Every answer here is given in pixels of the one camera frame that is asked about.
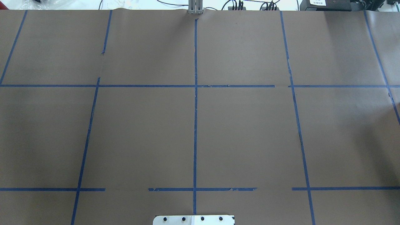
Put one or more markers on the black labelled device box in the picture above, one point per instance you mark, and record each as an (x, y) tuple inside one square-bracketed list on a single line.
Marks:
[(325, 5)]

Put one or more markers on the aluminium frame post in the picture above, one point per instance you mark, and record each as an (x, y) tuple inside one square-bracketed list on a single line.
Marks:
[(195, 7)]

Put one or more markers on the black usb hub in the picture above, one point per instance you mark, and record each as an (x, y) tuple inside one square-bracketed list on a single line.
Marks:
[(237, 5)]

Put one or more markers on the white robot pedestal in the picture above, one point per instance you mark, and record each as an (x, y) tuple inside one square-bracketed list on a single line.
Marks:
[(194, 220)]

